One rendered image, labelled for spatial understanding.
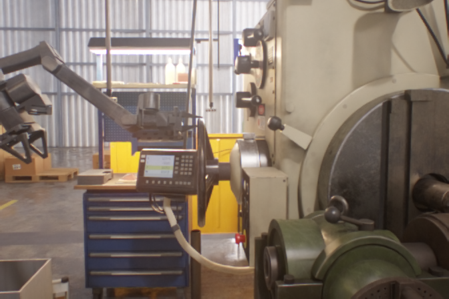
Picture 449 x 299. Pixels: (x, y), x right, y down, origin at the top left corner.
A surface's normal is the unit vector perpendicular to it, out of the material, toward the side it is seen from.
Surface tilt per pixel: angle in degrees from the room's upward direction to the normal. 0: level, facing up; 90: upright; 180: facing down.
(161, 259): 90
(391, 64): 90
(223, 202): 90
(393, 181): 90
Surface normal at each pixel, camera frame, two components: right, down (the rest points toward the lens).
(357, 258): 0.09, 0.07
